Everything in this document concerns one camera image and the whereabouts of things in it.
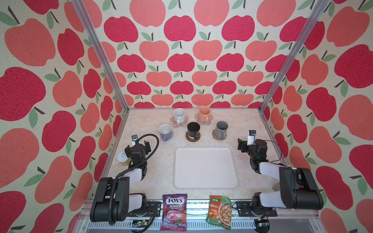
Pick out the black corrugated cable conduit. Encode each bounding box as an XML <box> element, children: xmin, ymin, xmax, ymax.
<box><xmin>107</xmin><ymin>133</ymin><xmax>160</xmax><ymax>227</ymax></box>

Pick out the grey mug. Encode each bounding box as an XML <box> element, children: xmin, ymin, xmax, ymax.
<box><xmin>216</xmin><ymin>121</ymin><xmax>228</xmax><ymax>133</ymax></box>

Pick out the aluminium frame post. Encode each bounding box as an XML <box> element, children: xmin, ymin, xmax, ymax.
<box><xmin>72</xmin><ymin>0</ymin><xmax>129</xmax><ymax>114</ymax></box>
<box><xmin>259</xmin><ymin>0</ymin><xmax>330</xmax><ymax>114</ymax></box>

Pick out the aluminium frame post left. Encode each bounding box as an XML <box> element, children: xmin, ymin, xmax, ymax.
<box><xmin>72</xmin><ymin>0</ymin><xmax>129</xmax><ymax>114</ymax></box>

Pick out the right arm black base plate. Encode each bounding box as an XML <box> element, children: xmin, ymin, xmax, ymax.
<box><xmin>233</xmin><ymin>201</ymin><xmax>278</xmax><ymax>217</ymax></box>

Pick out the green orange soup packet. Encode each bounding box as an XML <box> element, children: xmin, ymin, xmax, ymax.
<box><xmin>207</xmin><ymin>195</ymin><xmax>233</xmax><ymax>231</ymax></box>

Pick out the lavender mug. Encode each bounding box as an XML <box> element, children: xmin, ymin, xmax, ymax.
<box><xmin>158</xmin><ymin>124</ymin><xmax>172</xmax><ymax>134</ymax></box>

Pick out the purple Fox's berries candy bag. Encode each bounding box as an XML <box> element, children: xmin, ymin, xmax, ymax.
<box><xmin>160</xmin><ymin>194</ymin><xmax>187</xmax><ymax>232</ymax></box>

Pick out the black mug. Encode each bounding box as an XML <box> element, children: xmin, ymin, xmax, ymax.
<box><xmin>187</xmin><ymin>122</ymin><xmax>201</xmax><ymax>141</ymax></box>

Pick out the aluminium front frame rail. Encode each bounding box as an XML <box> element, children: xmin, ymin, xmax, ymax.
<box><xmin>71</xmin><ymin>200</ymin><xmax>326</xmax><ymax>233</ymax></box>

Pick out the round brown wooden coaster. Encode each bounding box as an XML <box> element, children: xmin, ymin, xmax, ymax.
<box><xmin>186</xmin><ymin>132</ymin><xmax>201</xmax><ymax>142</ymax></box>

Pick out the round grey coaster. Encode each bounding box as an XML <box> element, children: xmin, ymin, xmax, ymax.
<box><xmin>159</xmin><ymin>130</ymin><xmax>174</xmax><ymax>142</ymax></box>

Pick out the white mug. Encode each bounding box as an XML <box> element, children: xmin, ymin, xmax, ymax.
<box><xmin>174</xmin><ymin>108</ymin><xmax>186</xmax><ymax>125</ymax></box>

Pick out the yellow jar white lid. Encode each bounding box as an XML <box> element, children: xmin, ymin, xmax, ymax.
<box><xmin>117</xmin><ymin>151</ymin><xmax>132</xmax><ymax>166</ymax></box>

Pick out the pink flower silicone coaster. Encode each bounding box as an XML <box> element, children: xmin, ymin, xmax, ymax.
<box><xmin>194</xmin><ymin>114</ymin><xmax>214</xmax><ymax>125</ymax></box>

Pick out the aluminium frame post right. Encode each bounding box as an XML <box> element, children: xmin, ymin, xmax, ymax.
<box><xmin>259</xmin><ymin>0</ymin><xmax>330</xmax><ymax>114</ymax></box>

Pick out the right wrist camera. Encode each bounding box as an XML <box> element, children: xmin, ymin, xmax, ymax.
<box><xmin>247</xmin><ymin>130</ymin><xmax>256</xmax><ymax>146</ymax></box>

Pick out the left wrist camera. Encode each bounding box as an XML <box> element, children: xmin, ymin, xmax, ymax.
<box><xmin>131</xmin><ymin>135</ymin><xmax>139</xmax><ymax>146</ymax></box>

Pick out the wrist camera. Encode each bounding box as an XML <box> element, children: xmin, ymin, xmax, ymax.
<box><xmin>131</xmin><ymin>135</ymin><xmax>139</xmax><ymax>146</ymax></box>
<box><xmin>247</xmin><ymin>130</ymin><xmax>256</xmax><ymax>146</ymax></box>

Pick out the round woven rattan coaster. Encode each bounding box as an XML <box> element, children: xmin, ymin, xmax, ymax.
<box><xmin>212</xmin><ymin>129</ymin><xmax>227</xmax><ymax>141</ymax></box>

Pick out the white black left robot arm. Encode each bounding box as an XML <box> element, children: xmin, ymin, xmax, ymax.
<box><xmin>90</xmin><ymin>141</ymin><xmax>151</xmax><ymax>225</ymax></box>

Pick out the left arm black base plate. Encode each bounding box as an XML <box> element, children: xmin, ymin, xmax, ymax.
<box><xmin>127</xmin><ymin>201</ymin><xmax>161</xmax><ymax>217</ymax></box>

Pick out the light grey tray mat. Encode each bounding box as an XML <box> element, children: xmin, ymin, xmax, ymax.
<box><xmin>173</xmin><ymin>147</ymin><xmax>239</xmax><ymax>189</ymax></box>

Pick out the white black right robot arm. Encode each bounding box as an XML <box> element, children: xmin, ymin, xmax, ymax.
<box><xmin>238</xmin><ymin>138</ymin><xmax>324</xmax><ymax>211</ymax></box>

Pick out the orange pink mug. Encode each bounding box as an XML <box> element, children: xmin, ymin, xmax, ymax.
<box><xmin>198</xmin><ymin>106</ymin><xmax>211</xmax><ymax>121</ymax></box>

